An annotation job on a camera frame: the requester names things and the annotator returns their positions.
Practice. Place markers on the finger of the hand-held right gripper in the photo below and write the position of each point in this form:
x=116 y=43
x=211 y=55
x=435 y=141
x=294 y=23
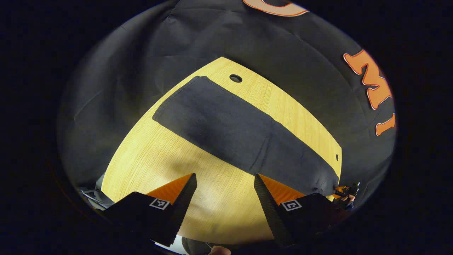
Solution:
x=340 y=189

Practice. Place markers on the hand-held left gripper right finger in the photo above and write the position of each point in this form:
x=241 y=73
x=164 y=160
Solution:
x=270 y=209

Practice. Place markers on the dark grey jeans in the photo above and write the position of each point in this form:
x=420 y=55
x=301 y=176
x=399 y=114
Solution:
x=230 y=131

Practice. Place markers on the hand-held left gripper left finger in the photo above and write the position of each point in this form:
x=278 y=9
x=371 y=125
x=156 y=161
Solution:
x=180 y=209

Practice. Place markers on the black backdrop cloth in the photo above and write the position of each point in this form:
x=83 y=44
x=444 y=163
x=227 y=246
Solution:
x=283 y=53

